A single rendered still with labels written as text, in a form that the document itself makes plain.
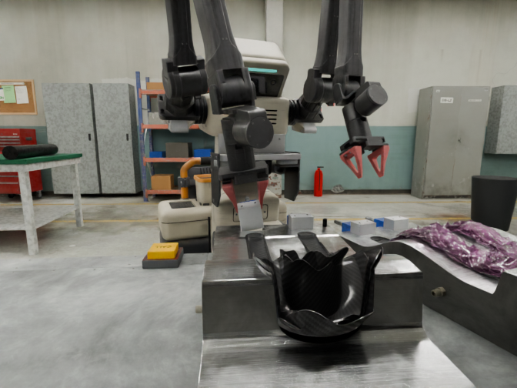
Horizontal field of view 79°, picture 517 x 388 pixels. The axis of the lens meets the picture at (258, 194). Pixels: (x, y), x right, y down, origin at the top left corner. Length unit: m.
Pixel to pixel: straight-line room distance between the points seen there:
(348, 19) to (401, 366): 0.80
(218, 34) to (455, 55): 6.68
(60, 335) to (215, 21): 0.58
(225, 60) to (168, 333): 0.47
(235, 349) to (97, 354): 0.22
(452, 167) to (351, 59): 5.70
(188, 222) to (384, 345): 0.98
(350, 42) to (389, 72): 5.66
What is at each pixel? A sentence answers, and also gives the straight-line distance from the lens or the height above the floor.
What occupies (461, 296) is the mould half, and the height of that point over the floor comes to 0.85.
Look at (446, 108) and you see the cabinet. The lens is 6.43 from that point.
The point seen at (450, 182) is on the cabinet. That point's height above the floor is 0.30.
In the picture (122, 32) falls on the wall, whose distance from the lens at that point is 6.61.
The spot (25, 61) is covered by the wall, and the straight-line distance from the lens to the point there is 7.26.
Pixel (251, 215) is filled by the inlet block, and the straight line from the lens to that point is 0.68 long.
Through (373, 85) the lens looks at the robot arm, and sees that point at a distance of 0.86.
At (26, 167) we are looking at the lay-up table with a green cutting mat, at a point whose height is 0.83.
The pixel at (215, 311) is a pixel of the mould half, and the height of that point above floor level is 0.90.
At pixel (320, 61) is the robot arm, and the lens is 1.04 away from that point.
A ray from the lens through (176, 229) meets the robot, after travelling 1.28.
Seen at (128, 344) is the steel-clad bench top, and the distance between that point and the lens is 0.53.
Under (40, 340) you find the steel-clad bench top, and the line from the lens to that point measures 0.59.
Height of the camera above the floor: 1.09
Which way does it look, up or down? 10 degrees down
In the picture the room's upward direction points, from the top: straight up
